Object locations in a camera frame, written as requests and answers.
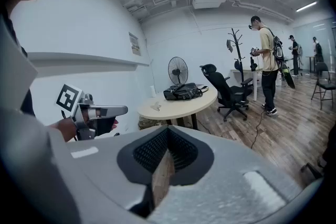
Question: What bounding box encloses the black folding chair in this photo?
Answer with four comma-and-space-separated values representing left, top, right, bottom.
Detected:
311, 61, 336, 111

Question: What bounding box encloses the black floor cable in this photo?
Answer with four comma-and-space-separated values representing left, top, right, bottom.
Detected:
250, 110, 266, 150

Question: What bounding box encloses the black office chair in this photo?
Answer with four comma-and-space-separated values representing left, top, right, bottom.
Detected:
199, 63, 254, 122

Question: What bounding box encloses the wall poster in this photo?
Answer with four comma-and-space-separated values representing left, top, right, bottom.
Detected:
128, 31, 142, 57

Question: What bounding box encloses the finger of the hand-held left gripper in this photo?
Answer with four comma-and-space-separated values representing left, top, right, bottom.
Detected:
89, 104, 129, 117

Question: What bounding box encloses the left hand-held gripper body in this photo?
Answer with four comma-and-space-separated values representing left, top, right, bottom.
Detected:
54, 83, 97, 141

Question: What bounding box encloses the black standing fan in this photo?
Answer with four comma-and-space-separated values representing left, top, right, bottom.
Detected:
167, 56, 189, 86

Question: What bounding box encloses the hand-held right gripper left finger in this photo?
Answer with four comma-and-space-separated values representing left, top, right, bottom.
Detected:
67, 124, 169, 218

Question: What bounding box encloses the black coat rack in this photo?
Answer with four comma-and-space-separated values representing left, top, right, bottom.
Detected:
227, 27, 246, 84

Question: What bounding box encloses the black leather backpack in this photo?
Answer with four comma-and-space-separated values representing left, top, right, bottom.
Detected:
163, 82, 209, 101

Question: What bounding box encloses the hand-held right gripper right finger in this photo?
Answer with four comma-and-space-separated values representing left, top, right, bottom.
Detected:
146, 125, 304, 224

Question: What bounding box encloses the ceiling tube light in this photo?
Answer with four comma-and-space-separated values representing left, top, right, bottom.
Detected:
296, 1, 318, 13

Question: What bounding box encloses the person's dark shirt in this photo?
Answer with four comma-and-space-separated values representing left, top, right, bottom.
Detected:
0, 5, 36, 118

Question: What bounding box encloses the person's left forearm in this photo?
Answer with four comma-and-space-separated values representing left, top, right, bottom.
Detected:
48, 116, 78, 143

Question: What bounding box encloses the white desk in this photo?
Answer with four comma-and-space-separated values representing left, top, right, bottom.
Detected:
230, 68, 263, 102

